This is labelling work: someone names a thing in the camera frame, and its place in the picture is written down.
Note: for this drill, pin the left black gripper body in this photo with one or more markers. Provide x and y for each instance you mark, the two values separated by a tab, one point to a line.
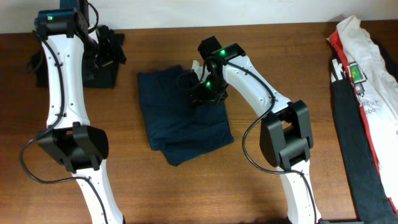
99	56

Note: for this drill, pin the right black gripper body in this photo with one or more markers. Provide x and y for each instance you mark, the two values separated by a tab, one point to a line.
213	88

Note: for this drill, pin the folded black garment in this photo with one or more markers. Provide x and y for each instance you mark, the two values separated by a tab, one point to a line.
38	65

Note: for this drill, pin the navy blue shorts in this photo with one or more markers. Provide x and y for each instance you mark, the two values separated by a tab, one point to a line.
174	127

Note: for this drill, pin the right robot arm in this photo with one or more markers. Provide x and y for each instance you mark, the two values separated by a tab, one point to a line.
286	133

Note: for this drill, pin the white and red shirt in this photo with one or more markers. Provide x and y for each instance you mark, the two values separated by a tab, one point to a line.
375	87

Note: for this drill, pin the dark grey garment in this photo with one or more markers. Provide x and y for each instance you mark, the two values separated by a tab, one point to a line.
370	201

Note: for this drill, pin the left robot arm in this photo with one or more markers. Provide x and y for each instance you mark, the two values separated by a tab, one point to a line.
69	43

